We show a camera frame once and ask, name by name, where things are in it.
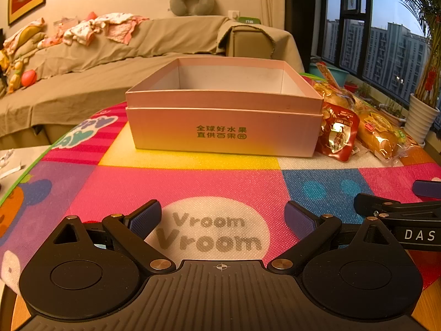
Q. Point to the red basin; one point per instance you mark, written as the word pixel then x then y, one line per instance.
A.
pixel 350 87

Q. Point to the colourful play mat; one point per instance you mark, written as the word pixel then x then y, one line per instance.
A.
pixel 206 179

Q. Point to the potted palm plant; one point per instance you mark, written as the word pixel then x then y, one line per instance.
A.
pixel 420 117

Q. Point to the beige covered sofa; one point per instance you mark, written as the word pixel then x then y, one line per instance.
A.
pixel 103 76

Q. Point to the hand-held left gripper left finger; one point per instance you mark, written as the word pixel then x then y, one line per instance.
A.
pixel 148 213

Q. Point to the black window frame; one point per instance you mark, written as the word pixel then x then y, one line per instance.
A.
pixel 367 24

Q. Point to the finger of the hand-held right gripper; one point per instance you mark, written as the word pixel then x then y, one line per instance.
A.
pixel 427 189
pixel 372 202

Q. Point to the small windowsill plants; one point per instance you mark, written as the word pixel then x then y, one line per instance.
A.
pixel 389 108

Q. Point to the pink cardboard box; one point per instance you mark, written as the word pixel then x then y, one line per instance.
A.
pixel 224 124

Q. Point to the white paper scraps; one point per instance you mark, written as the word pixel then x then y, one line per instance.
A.
pixel 8 165

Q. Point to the yellow plush toy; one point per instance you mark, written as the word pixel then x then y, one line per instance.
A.
pixel 13 76

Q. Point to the small red toy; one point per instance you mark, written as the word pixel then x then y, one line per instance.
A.
pixel 91 16

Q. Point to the red hanging ornament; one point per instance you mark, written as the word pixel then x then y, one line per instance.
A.
pixel 430 80

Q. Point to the long bread packet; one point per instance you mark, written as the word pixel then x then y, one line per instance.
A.
pixel 379 134

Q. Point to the teal plastic basin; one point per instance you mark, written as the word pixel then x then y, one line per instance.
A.
pixel 339 74

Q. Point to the white wall socket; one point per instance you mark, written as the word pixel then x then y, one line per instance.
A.
pixel 235 15

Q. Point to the green digital clock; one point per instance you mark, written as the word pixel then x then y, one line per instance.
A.
pixel 248 20

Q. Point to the red snack packet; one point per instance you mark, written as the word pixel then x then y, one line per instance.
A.
pixel 339 134

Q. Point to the orange ball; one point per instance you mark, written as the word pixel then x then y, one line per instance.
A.
pixel 29 78

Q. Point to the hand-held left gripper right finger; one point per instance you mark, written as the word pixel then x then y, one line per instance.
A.
pixel 299 218

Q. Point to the folded baby blanket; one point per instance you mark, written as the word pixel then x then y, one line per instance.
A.
pixel 26 36

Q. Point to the pile of baby clothes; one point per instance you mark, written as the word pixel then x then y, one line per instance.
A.
pixel 113 27

